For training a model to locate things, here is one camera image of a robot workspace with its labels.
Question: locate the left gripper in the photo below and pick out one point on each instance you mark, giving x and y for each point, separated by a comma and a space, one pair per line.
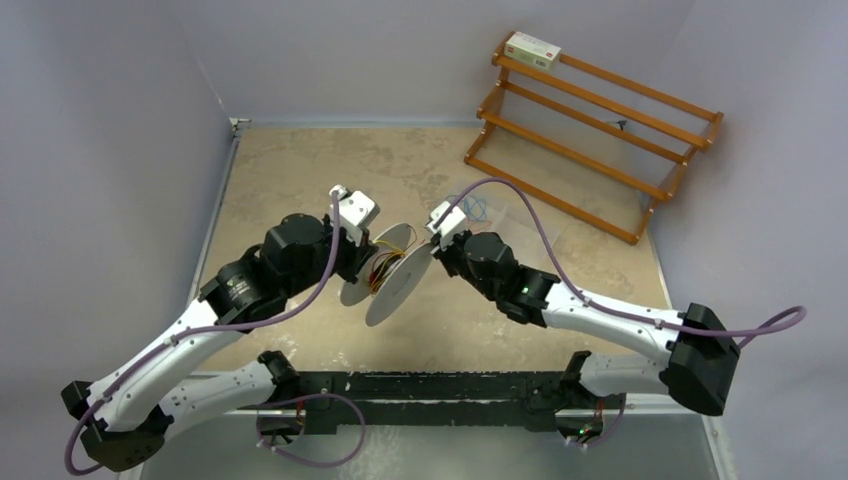
358, 254

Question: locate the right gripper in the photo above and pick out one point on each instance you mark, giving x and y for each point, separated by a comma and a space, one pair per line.
446, 254

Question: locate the white perforated cable spool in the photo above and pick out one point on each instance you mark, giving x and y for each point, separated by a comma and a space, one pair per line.
390, 276

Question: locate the clear plastic divided tray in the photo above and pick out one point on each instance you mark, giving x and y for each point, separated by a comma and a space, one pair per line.
494, 207

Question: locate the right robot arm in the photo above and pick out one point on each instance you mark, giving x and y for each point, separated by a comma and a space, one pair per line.
686, 355

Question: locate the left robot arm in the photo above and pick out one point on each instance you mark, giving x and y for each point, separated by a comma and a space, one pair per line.
123, 419

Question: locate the wooden shelf rack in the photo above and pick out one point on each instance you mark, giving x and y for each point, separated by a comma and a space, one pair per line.
490, 112

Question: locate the white green box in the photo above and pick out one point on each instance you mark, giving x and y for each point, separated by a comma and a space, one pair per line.
532, 51

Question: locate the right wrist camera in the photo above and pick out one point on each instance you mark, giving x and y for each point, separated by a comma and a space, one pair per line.
446, 222

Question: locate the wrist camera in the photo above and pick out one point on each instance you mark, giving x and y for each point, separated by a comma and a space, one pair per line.
353, 211
446, 222

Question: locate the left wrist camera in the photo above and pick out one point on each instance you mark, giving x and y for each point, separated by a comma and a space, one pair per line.
353, 211

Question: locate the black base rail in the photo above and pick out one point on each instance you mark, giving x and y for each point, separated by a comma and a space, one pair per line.
537, 401

